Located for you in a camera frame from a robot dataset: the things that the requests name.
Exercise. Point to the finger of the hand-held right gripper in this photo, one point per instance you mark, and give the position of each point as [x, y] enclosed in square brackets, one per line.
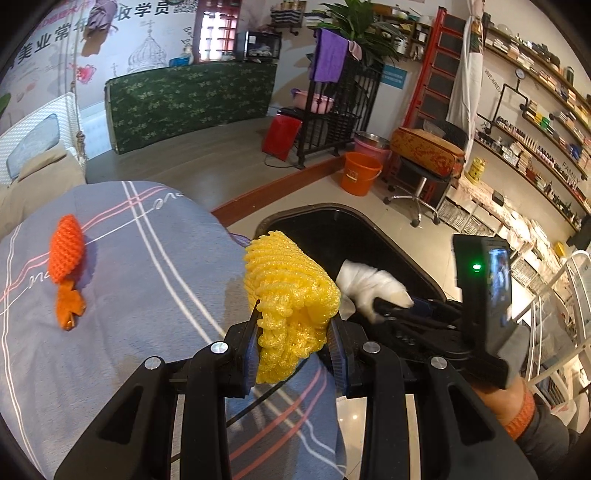
[425, 316]

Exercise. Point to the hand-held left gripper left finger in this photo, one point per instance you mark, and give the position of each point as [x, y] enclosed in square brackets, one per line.
[251, 364]

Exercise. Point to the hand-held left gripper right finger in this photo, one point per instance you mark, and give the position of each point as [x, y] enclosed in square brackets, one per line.
[337, 357]

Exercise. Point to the white tissue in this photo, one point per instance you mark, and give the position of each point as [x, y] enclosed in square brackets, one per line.
[374, 284]

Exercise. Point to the yellow foam fruit net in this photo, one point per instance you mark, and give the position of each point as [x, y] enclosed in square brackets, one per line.
[286, 295]

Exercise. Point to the black trash bin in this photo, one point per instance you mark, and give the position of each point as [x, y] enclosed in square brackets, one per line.
[369, 240]

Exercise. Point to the person's right forearm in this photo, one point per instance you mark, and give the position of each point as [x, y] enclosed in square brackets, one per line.
[540, 434]

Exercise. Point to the black swivel stool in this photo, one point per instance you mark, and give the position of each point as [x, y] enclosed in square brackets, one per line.
[420, 189]

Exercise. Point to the orange bucket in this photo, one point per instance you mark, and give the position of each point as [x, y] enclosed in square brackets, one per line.
[360, 177]

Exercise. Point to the yellow tin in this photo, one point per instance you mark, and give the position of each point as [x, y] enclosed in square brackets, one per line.
[474, 170]

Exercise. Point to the pink bucket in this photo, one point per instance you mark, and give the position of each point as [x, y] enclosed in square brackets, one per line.
[371, 147]

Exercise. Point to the orange peel piece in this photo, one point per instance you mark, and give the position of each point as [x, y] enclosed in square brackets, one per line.
[70, 304]

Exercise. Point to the black metal rack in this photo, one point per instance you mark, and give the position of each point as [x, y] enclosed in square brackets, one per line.
[341, 124]

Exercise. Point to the orange foam fruit net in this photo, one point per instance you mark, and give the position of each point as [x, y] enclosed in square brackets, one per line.
[67, 249]

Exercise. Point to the red bag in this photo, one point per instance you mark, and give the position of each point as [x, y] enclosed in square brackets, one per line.
[280, 138]

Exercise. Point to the white hanging apron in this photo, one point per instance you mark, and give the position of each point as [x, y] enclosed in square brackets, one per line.
[466, 83]

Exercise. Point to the red ladder shelf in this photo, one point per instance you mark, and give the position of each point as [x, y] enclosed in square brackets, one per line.
[438, 78]

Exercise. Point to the pink basin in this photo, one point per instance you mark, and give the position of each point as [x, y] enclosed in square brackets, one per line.
[314, 102]

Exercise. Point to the green patterned counter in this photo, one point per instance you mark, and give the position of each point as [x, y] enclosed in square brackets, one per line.
[194, 101]

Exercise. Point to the pink cloth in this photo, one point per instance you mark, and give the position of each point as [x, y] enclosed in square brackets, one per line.
[354, 50]

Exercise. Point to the purple towel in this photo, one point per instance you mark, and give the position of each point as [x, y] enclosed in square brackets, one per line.
[328, 57]

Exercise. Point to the beige cushion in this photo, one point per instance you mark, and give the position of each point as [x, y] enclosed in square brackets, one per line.
[41, 184]

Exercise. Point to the green potted plant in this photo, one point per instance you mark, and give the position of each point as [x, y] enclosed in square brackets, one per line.
[369, 27]

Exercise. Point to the grey blue pillow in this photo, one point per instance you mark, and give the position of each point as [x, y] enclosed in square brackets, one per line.
[32, 147]

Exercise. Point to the blue box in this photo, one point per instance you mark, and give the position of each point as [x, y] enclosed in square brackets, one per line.
[180, 62]

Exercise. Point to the black display box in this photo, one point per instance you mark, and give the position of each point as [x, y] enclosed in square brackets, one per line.
[258, 45]

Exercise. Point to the white swing bench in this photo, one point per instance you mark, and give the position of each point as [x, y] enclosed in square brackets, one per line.
[46, 110]

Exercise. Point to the red wooden cabinet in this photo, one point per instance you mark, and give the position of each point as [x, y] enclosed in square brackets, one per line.
[217, 32]

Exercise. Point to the wall shelves with goods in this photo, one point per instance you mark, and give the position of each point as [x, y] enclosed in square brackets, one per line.
[545, 124]

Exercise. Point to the blue wall sign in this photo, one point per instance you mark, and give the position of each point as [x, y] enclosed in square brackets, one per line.
[395, 76]

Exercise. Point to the wall bottle rack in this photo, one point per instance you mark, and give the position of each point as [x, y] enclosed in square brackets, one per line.
[287, 13]

